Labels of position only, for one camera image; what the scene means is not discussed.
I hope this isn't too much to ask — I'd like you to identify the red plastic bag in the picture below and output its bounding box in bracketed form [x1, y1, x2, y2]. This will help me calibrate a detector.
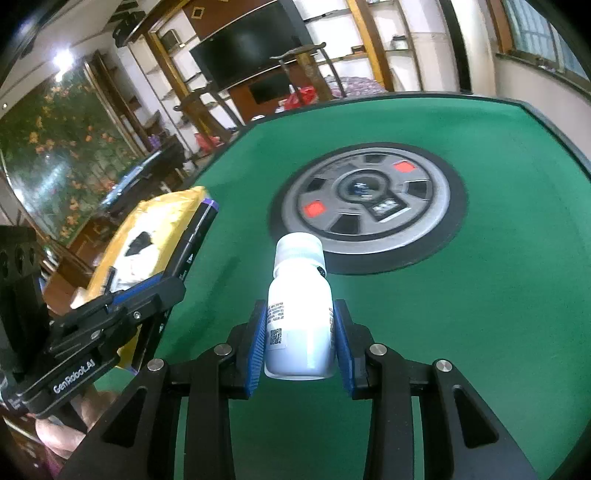
[193, 132, 223, 151]
[283, 84, 320, 110]

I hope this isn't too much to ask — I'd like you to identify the black flat television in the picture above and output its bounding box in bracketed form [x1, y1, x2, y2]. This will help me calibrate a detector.
[188, 0, 313, 92]

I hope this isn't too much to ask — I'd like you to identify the round table control panel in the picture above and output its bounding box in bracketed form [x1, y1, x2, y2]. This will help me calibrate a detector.
[268, 142, 468, 277]

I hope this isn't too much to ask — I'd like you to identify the flower landscape painting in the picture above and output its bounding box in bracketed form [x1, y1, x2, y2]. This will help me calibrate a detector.
[0, 61, 149, 241]

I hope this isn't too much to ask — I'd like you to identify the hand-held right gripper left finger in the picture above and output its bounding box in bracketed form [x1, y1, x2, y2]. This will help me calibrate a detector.
[58, 299, 269, 480]

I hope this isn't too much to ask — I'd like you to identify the ceiling light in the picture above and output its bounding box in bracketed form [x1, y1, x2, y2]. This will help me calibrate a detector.
[50, 46, 77, 71]

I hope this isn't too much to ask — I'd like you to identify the person's left hand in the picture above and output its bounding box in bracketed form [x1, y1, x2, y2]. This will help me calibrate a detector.
[35, 391, 123, 461]

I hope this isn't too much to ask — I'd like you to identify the black fluffy ball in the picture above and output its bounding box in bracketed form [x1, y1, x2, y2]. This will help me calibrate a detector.
[124, 230, 156, 258]

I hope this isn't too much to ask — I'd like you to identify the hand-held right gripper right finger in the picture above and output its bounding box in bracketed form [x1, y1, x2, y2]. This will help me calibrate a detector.
[332, 299, 539, 480]

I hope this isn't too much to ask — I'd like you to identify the dark wooden table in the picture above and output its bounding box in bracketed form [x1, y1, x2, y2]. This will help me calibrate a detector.
[98, 135, 186, 214]

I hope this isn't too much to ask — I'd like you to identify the white plastic bottle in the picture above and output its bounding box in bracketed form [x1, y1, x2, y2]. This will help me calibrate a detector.
[264, 233, 336, 381]

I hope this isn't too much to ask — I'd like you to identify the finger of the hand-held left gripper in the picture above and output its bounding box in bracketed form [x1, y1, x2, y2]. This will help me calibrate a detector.
[103, 272, 188, 327]

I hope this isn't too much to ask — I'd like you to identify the large window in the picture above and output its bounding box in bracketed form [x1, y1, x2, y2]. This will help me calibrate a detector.
[500, 0, 591, 85]

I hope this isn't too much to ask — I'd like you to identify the white box with yellow liner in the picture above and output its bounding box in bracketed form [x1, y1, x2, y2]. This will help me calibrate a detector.
[69, 186, 209, 370]

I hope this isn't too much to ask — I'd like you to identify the floral cloth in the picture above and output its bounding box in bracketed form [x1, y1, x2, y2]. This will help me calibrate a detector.
[322, 75, 387, 99]

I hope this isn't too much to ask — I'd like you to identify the beige standing air conditioner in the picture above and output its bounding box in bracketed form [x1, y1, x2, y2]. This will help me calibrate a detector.
[438, 0, 499, 94]

